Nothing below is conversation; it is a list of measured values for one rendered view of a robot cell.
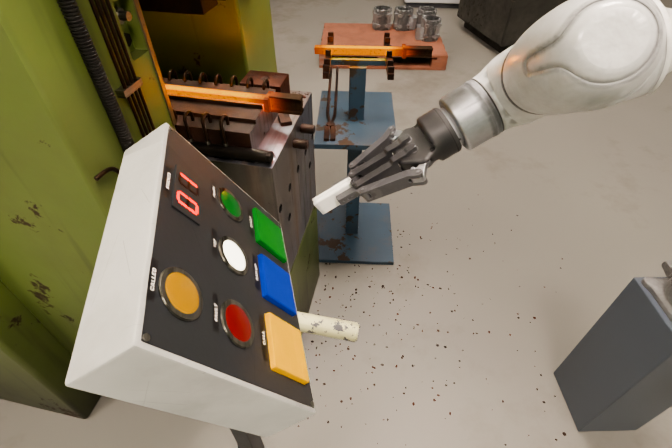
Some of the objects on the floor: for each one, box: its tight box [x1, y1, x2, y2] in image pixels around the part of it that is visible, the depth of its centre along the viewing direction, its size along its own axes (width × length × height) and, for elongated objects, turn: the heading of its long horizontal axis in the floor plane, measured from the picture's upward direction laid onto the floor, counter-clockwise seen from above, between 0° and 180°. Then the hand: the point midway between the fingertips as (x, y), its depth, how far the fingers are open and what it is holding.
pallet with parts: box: [319, 5, 448, 70], centre depth 356 cm, size 111×77×31 cm
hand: (336, 196), depth 63 cm, fingers closed
